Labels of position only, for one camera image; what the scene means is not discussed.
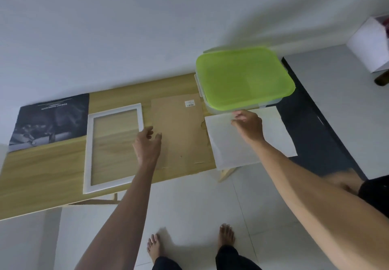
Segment person's left hand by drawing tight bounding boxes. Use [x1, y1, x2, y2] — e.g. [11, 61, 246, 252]
[133, 126, 163, 165]

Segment person's right hand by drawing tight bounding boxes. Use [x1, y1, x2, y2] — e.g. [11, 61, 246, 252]
[231, 110, 266, 145]

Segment person's right forearm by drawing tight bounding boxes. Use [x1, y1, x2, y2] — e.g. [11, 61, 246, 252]
[246, 137, 389, 270]

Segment person's left forearm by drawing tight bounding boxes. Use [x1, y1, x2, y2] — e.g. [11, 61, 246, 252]
[74, 161, 159, 270]

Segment brown cardboard backing board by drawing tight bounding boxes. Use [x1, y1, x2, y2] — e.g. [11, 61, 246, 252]
[151, 94, 217, 178]

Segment white paper sheet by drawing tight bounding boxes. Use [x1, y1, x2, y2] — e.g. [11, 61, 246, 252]
[204, 106, 298, 171]

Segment green plastic container lid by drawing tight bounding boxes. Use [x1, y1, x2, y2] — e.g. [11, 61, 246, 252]
[195, 46, 296, 111]

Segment wooden table leg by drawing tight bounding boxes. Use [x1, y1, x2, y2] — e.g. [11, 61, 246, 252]
[218, 168, 236, 183]

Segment black floor mat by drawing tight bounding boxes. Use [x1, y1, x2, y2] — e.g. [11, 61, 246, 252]
[274, 57, 369, 181]

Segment person's left foot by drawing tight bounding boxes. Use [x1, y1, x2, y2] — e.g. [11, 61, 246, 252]
[147, 233, 166, 264]

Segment person's foot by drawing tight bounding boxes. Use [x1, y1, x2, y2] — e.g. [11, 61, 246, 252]
[147, 233, 166, 264]
[217, 224, 236, 250]

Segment dark photo poster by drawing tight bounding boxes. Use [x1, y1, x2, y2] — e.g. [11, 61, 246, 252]
[9, 93, 90, 153]

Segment person's right foot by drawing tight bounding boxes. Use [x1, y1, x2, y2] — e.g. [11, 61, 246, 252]
[217, 224, 236, 250]

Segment dark trousers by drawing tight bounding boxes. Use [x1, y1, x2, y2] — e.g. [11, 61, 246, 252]
[152, 245, 262, 270]

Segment dark brown object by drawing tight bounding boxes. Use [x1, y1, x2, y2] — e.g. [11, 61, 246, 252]
[374, 69, 389, 87]

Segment white cardboard box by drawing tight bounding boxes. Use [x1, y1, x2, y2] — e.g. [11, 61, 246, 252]
[346, 16, 389, 73]

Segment black shirt sleeve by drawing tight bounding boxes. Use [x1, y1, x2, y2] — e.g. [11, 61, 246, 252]
[358, 175, 389, 219]

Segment white picture frame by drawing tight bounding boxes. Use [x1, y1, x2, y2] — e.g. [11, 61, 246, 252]
[83, 103, 144, 194]

